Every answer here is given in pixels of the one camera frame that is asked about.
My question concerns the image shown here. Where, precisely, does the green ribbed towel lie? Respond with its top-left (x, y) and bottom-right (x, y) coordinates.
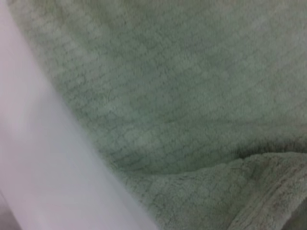
top-left (6, 0), bottom-right (307, 230)

